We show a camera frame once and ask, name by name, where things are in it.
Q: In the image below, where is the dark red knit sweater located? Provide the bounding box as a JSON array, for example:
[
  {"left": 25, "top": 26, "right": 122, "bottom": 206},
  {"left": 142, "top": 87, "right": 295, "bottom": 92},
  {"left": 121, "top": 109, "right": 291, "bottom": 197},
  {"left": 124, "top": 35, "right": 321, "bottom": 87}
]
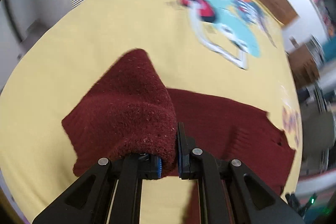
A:
[{"left": 61, "top": 48, "right": 297, "bottom": 224}]

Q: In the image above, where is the wooden desk cabinet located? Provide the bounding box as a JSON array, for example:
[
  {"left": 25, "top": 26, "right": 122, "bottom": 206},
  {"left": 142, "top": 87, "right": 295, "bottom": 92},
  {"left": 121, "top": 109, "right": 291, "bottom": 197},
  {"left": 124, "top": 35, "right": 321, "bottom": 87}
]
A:
[{"left": 288, "top": 43, "right": 323, "bottom": 90}]

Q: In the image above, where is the yellow dinosaur print bedspread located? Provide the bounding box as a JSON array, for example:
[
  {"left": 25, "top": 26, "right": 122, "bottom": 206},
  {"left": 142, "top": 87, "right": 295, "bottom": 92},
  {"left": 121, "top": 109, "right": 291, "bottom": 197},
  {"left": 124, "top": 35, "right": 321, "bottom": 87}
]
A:
[{"left": 1, "top": 0, "right": 302, "bottom": 221}]

